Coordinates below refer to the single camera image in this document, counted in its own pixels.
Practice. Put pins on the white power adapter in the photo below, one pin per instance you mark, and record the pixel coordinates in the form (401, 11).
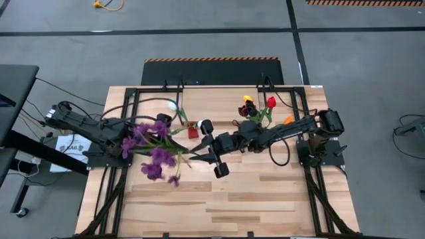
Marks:
(35, 161)

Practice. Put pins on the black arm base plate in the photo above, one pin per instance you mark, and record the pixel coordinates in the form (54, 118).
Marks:
(99, 161)
(337, 161)

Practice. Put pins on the black centre camera stand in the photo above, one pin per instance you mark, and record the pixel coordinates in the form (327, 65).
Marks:
(16, 89)

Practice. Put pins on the purple artificial flower bunch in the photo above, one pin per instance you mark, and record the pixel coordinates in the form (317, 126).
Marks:
(161, 156)

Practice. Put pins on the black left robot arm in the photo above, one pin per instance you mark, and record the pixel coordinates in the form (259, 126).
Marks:
(83, 126)

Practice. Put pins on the white printed paper sheet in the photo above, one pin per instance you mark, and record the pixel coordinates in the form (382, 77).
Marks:
(64, 159)

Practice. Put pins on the yellow tulip with red base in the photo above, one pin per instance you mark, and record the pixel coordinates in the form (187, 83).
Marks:
(247, 98)

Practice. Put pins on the white blue tulip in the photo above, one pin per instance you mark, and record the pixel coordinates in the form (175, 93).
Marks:
(172, 105)
(198, 124)

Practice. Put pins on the red glass vase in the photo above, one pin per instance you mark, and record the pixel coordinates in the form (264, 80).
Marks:
(192, 133)

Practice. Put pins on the black floor mat striped edge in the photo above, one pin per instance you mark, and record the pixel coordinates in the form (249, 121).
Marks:
(212, 73)

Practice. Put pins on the wooden shelf with black frames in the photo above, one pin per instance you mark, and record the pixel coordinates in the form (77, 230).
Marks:
(219, 104)

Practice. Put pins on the black aluminium rig frame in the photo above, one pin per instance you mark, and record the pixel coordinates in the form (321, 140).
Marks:
(129, 92)

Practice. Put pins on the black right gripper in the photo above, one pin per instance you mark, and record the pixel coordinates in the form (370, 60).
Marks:
(225, 142)

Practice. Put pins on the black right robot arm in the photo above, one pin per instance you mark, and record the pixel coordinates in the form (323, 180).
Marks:
(292, 127)

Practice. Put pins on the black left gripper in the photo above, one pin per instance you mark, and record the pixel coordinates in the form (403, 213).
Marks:
(164, 119)

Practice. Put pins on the orange tulip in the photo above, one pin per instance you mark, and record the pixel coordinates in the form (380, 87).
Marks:
(288, 119)

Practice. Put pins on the orange black striped floor strip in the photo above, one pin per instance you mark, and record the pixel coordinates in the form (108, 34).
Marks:
(365, 2)

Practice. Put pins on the dark maroon tulip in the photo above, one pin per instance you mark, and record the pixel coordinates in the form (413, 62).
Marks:
(243, 111)

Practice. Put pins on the black tulip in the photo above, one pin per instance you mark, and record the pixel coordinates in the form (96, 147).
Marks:
(251, 108)

